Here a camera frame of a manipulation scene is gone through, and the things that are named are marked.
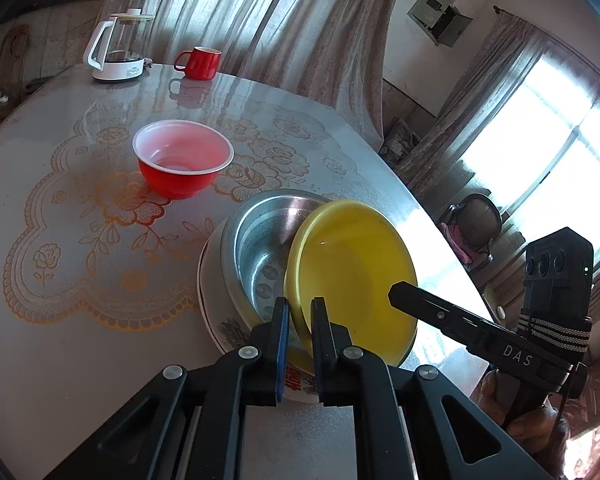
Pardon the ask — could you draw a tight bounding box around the bright window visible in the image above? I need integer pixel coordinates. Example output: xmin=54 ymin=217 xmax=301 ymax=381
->
xmin=460 ymin=45 xmax=600 ymax=271

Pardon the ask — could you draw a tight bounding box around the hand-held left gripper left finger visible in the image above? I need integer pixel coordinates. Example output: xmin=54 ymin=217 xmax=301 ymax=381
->
xmin=45 ymin=296 xmax=291 ymax=480

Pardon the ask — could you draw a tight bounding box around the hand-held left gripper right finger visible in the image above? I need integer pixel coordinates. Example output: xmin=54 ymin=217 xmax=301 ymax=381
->
xmin=310 ymin=296 xmax=556 ymax=480

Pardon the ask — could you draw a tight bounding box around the white glass electric kettle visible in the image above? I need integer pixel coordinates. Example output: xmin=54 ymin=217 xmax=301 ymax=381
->
xmin=82 ymin=8 xmax=155 ymax=83

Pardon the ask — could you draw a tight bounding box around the wide grey lace curtain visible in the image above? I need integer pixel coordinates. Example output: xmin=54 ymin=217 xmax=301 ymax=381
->
xmin=100 ymin=0 xmax=411 ymax=151

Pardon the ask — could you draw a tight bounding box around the stainless steel bowl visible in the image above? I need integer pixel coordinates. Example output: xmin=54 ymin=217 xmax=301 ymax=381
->
xmin=220 ymin=189 xmax=338 ymax=331

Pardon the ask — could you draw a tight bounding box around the red mug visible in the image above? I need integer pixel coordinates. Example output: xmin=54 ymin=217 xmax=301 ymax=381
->
xmin=173 ymin=46 xmax=223 ymax=81

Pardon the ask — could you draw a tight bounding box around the patterned cushion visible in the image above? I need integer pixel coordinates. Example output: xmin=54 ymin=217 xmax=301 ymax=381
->
xmin=382 ymin=117 xmax=421 ymax=161

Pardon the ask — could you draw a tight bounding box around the pink cloth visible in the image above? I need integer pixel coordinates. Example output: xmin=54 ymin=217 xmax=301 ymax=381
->
xmin=442 ymin=222 xmax=473 ymax=263

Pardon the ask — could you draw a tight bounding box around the round-back dark chair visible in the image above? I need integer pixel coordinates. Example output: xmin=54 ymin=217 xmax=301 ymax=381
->
xmin=440 ymin=192 xmax=503 ymax=266

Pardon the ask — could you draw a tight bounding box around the white plate with red blue print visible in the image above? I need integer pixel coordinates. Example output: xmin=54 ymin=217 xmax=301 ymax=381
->
xmin=196 ymin=230 xmax=331 ymax=405

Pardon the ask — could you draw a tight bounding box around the narrow grey lace curtain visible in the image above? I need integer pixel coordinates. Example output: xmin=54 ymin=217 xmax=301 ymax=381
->
xmin=395 ymin=12 xmax=551 ymax=201

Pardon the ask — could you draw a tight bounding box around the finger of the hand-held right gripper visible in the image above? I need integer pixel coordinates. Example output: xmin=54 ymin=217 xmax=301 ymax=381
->
xmin=388 ymin=281 xmax=503 ymax=348

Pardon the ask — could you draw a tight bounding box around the brown wooden chair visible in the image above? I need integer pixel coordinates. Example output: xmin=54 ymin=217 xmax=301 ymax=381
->
xmin=0 ymin=22 xmax=31 ymax=91

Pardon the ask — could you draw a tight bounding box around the wall electrical box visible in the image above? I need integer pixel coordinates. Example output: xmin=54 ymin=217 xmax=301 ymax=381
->
xmin=407 ymin=0 xmax=473 ymax=48

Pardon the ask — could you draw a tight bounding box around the red plastic bowl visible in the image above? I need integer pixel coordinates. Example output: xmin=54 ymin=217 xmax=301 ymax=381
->
xmin=132 ymin=120 xmax=235 ymax=200

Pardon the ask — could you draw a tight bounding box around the person's right hand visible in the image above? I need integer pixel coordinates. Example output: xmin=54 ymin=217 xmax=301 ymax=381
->
xmin=472 ymin=367 xmax=573 ymax=480

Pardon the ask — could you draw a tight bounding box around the yellow plastic bowl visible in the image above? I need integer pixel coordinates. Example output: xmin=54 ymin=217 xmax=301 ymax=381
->
xmin=284 ymin=200 xmax=419 ymax=367

